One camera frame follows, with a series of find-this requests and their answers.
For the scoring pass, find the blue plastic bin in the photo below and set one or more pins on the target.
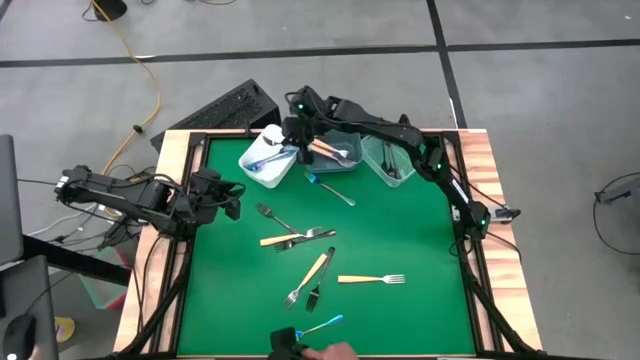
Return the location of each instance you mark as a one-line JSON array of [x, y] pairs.
[[352, 140]]

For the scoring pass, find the dark grey side desk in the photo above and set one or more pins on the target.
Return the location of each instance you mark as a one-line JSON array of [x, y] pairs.
[[25, 300]]

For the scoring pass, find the grey control box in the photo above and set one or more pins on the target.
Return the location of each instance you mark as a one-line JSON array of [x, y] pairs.
[[502, 214]]

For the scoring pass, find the white plastic bin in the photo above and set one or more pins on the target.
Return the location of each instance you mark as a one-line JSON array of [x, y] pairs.
[[270, 180]]

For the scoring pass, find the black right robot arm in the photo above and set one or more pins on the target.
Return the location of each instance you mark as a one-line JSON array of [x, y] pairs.
[[380, 127]]

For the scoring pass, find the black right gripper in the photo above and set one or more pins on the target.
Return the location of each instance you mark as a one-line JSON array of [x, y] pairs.
[[299, 131]]

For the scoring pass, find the black round stand base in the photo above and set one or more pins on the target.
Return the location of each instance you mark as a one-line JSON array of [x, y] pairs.
[[111, 7]]

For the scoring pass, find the black computer mouse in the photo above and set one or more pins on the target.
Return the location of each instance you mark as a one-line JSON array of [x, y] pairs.
[[19, 336]]

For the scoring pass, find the person's hand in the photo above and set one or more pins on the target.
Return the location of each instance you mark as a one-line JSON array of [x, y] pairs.
[[330, 352]]

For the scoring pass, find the teal and pink crate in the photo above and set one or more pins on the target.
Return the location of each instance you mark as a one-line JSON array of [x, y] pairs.
[[100, 295]]

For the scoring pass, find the grey stand foot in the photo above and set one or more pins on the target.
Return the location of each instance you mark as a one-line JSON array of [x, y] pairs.
[[620, 192]]

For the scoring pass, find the clear plastic bin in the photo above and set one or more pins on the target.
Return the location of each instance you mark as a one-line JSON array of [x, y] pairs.
[[372, 155]]

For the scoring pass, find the yellow round object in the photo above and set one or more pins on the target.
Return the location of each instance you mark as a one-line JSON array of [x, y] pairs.
[[65, 329]]

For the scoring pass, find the grey monitor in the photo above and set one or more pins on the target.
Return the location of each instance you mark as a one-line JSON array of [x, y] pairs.
[[9, 200]]

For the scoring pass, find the black handheld device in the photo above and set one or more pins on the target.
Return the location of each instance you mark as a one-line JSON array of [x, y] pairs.
[[285, 342]]

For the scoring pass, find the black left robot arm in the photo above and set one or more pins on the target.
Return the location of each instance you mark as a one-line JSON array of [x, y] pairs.
[[115, 192]]

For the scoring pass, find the black metal fork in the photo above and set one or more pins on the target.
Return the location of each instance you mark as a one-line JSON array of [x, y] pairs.
[[384, 157], [399, 174], [277, 220], [305, 241], [320, 280], [392, 160]]

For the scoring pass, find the black desk beam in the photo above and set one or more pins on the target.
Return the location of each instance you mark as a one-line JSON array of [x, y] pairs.
[[75, 257]]

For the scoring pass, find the black clamp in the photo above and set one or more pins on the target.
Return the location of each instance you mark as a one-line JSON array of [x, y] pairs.
[[404, 122]]

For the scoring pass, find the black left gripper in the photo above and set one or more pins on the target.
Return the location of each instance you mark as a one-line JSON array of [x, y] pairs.
[[205, 192]]

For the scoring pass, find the green table mat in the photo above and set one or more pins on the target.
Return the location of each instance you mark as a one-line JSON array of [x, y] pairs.
[[225, 310]]

